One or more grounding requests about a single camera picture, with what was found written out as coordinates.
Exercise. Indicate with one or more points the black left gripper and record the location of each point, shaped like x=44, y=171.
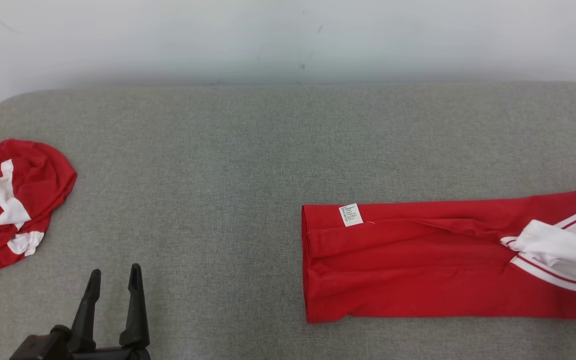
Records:
x=113, y=354

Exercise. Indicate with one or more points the red shorts with white stripe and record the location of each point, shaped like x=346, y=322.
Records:
x=43, y=190

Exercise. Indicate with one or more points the red shirt with white sleeves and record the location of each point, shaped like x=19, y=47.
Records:
x=408, y=265

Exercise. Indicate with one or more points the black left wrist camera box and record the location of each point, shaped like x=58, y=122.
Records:
x=38, y=350

